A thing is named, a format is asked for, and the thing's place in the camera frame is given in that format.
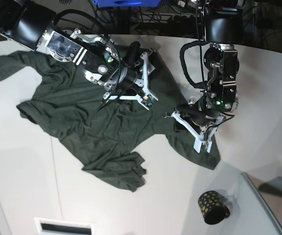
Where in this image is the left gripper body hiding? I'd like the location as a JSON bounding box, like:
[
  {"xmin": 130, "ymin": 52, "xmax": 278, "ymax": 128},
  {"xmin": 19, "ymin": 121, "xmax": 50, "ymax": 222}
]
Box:
[{"xmin": 164, "ymin": 96, "xmax": 227, "ymax": 141}]

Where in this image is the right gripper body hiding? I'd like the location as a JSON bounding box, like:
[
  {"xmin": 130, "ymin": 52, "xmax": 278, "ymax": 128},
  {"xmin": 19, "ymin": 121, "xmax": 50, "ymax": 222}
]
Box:
[{"xmin": 99, "ymin": 41, "xmax": 156, "ymax": 109}]

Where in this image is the dark green t-shirt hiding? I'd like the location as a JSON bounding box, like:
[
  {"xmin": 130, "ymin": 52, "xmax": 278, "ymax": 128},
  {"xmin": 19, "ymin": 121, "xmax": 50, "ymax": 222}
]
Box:
[{"xmin": 0, "ymin": 51, "xmax": 220, "ymax": 192}]

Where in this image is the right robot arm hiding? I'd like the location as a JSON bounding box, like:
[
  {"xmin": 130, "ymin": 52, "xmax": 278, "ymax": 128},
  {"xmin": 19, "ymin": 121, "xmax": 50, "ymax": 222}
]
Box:
[{"xmin": 0, "ymin": 0, "xmax": 158, "ymax": 109}]

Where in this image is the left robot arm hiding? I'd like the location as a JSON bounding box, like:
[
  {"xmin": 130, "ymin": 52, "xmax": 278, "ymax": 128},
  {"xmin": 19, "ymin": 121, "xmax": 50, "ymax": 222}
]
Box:
[{"xmin": 172, "ymin": 0, "xmax": 245, "ymax": 146}]

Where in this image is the black mug with gold dots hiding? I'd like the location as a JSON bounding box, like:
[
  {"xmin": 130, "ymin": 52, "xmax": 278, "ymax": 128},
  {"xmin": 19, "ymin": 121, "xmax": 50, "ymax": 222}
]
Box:
[{"xmin": 198, "ymin": 190, "xmax": 231, "ymax": 225}]

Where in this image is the blue box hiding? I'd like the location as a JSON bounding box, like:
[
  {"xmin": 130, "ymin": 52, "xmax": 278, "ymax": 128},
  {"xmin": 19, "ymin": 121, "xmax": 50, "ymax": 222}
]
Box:
[{"xmin": 93, "ymin": 0, "xmax": 160, "ymax": 7}]

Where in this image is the grey tray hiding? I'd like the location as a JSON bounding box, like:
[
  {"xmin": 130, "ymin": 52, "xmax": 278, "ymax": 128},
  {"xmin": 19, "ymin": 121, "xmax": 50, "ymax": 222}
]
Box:
[{"xmin": 240, "ymin": 172, "xmax": 282, "ymax": 235}]

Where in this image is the white slotted plate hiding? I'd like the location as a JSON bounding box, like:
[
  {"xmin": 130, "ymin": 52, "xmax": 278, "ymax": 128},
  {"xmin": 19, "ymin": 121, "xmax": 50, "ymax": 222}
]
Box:
[{"xmin": 34, "ymin": 217, "xmax": 96, "ymax": 235}]

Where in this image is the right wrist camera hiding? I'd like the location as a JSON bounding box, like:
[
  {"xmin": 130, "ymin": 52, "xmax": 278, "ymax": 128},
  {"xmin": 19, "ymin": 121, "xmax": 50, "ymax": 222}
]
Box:
[{"xmin": 140, "ymin": 94, "xmax": 159, "ymax": 110}]

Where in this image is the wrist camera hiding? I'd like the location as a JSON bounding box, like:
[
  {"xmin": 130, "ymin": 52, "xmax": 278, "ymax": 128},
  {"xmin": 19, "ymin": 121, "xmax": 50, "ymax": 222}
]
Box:
[
  {"xmin": 193, "ymin": 139, "xmax": 212, "ymax": 153},
  {"xmin": 140, "ymin": 94, "xmax": 159, "ymax": 110}
]

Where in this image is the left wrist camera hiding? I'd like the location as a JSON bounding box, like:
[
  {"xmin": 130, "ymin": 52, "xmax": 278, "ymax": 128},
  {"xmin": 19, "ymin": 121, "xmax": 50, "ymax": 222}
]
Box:
[{"xmin": 193, "ymin": 139, "xmax": 212, "ymax": 153}]

